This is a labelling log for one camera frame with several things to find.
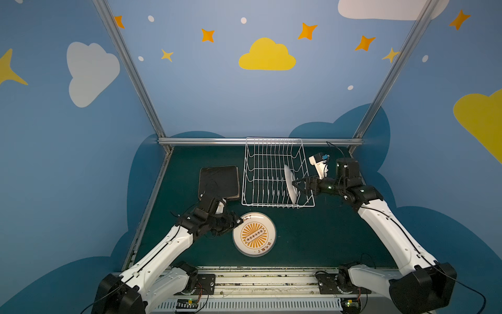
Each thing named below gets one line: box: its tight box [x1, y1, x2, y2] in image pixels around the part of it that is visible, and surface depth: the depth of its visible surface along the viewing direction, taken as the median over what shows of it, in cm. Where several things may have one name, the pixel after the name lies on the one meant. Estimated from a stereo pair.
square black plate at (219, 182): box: [198, 165, 240, 200], surface depth 104 cm
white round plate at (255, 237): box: [232, 211, 277, 258], surface depth 87 cm
